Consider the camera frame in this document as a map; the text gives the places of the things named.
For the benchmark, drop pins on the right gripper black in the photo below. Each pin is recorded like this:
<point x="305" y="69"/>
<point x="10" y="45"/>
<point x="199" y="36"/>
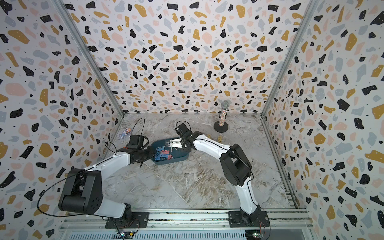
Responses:
<point x="183" y="150"/>

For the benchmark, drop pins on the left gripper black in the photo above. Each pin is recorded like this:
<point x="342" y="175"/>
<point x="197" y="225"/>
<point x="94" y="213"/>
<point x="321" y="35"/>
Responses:
<point x="151" y="153"/>

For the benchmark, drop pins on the teal plastic storage box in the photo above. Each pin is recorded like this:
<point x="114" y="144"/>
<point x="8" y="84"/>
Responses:
<point x="167" y="155"/>

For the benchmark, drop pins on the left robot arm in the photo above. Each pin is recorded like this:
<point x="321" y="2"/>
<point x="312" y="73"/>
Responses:
<point x="82" y="193"/>

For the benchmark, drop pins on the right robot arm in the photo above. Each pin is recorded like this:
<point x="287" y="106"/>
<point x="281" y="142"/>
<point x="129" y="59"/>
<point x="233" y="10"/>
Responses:
<point x="235" y="165"/>

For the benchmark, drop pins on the purple bunny plush toy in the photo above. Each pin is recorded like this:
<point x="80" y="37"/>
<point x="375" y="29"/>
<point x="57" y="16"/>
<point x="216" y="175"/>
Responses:
<point x="126" y="133"/>

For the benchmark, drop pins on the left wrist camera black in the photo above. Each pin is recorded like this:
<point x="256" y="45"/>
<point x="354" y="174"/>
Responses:
<point x="137" y="142"/>

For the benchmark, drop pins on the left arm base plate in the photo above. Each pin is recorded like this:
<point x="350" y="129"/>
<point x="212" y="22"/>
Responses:
<point x="135" y="220"/>

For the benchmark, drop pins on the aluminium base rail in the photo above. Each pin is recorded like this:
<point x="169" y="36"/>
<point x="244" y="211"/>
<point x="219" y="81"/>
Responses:
<point x="216" y="224"/>

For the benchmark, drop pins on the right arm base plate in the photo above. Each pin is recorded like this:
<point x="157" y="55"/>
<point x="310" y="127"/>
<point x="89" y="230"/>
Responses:
<point x="240" y="219"/>

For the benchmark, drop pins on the aluminium frame corner post left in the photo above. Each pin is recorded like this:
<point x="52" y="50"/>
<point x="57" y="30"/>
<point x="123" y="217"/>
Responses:
<point x="63" y="13"/>

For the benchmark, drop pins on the aluminium frame corner post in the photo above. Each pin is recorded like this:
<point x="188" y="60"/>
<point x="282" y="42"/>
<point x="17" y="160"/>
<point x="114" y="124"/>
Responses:
<point x="292" y="50"/>
<point x="63" y="13"/>

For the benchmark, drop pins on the aluminium frame corner post right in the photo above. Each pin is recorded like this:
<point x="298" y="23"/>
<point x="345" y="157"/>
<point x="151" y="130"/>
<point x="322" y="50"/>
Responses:
<point x="292" y="50"/>

